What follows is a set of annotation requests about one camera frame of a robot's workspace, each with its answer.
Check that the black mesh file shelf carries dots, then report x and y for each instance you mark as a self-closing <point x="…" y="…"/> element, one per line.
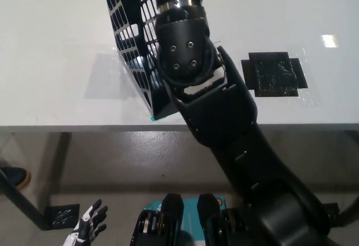
<point x="160" y="105"/>

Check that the teal tape strip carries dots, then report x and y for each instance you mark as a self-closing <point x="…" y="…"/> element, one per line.
<point x="153" y="118"/>

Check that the black tape square patch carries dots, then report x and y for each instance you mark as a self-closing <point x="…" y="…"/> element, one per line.
<point x="269" y="77"/>

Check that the dark shoe with tan sole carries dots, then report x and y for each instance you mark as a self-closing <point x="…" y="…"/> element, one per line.
<point x="16" y="174"/>

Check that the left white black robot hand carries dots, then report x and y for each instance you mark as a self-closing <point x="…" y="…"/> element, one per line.
<point x="87" y="223"/>

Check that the black tape patch on floor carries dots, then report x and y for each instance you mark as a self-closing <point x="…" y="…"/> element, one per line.
<point x="63" y="215"/>
<point x="332" y="212"/>

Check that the black metal table leg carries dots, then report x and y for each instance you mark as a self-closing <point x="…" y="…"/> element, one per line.
<point x="350" y="215"/>
<point x="25" y="204"/>

